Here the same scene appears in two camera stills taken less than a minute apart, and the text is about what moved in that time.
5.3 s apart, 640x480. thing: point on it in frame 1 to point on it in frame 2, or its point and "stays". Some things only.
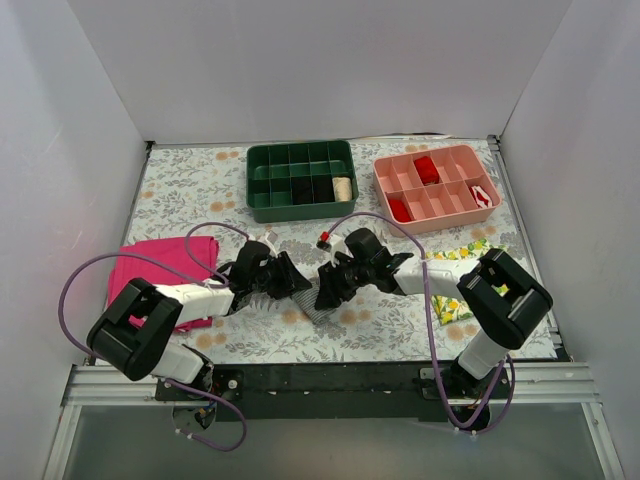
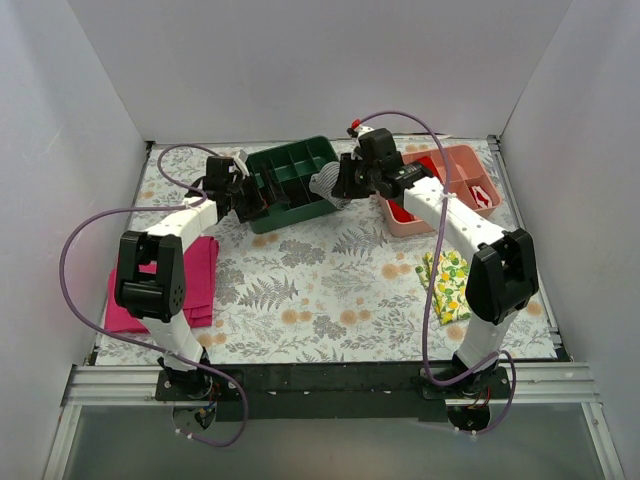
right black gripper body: (339, 279) to (345, 179)
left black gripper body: (282, 276) to (257, 198)
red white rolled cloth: (480, 197) stays
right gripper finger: (333, 291) to (344, 185)
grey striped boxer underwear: (307, 297) to (324, 182)
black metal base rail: (346, 391) stays
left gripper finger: (290, 277) to (275, 193)
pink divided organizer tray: (435, 188) stays
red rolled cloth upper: (427, 170) stays
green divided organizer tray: (301, 180) stays
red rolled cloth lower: (399, 210) stays
